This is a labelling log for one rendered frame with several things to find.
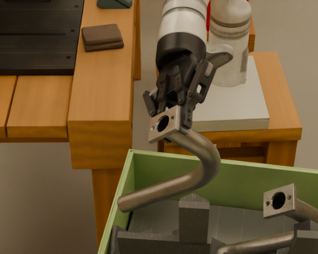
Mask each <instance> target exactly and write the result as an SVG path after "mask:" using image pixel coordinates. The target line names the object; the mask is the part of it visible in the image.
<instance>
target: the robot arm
mask: <svg viewBox="0 0 318 254"><path fill-rule="evenodd" d="M208 3H209V0H164V3H163V12H162V21H161V24H160V28H159V31H158V39H157V48H156V58H155V63H156V66H157V69H158V72H159V76H158V79H157V81H156V87H155V88H154V89H153V90H152V91H151V92H149V91H145V92H144V93H143V99H144V102H145V105H146V108H147V111H148V114H149V116H151V117H155V116H157V115H159V114H160V113H162V112H164V111H165V110H166V107H168V109H170V108H172V107H174V106H176V105H178V106H180V107H181V112H180V126H179V132H181V133H182V134H184V135H187V134H189V133H190V128H191V127H192V117H193V111H194V110H195V108H196V104H197V103H200V104H202V103H203V102H204V100H205V98H206V95H207V93H208V90H209V88H210V85H211V83H213V84H214V85H217V86H220V87H234V86H237V85H239V84H245V82H246V72H247V63H248V53H249V51H248V39H249V28H250V19H251V6H250V4H249V2H248V1H247V0H210V21H209V38H208V44H207V42H206V41H207V30H206V16H207V6H208ZM198 85H200V86H201V90H200V92H199V93H198V92H197V87H198Z"/></svg>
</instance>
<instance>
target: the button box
mask: <svg viewBox="0 0 318 254"><path fill-rule="evenodd" d="M132 4H133V0H97V6H98V7H100V8H101V9H130V8H131V7H132Z"/></svg>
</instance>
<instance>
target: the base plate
mask: <svg viewBox="0 0 318 254"><path fill-rule="evenodd" d="M83 5H84V0H51V2H4V0H0V76H40V75H74V68H75V61H76V54H77V47H78V40H79V33H80V26H81V19H82V12H83Z"/></svg>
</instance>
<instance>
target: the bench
mask: <svg viewBox="0 0 318 254"><path fill-rule="evenodd" d="M134 79H135V80H141V23H140V0H137V9H136V39H135V70H134ZM72 83H73V75H40V76H0V143H64V142H69V135H68V125H67V118H68V111H69V104H70V97H71V90H72ZM122 170H123V169H92V170H91V174H92V186H93V199H94V211H95V224H96V237H97V250H98V249H99V246H100V243H101V239H102V236H103V233H104V229H105V226H106V223H107V220H108V217H109V213H110V210H111V207H112V204H113V200H114V197H115V194H116V190H117V187H118V184H119V180H120V177H121V174H122Z"/></svg>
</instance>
